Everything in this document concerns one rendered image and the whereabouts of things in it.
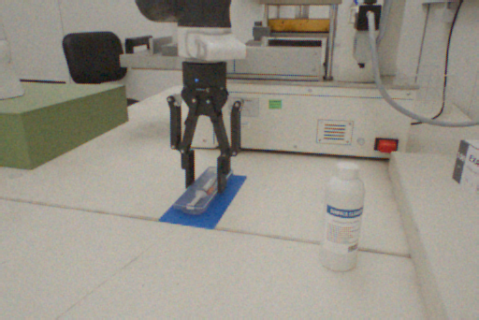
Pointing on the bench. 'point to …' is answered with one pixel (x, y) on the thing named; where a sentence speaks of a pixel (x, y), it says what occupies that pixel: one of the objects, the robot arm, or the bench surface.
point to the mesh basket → (427, 90)
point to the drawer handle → (136, 42)
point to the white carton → (468, 167)
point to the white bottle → (341, 218)
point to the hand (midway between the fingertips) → (205, 173)
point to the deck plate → (341, 81)
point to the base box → (315, 120)
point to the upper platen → (299, 25)
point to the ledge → (439, 233)
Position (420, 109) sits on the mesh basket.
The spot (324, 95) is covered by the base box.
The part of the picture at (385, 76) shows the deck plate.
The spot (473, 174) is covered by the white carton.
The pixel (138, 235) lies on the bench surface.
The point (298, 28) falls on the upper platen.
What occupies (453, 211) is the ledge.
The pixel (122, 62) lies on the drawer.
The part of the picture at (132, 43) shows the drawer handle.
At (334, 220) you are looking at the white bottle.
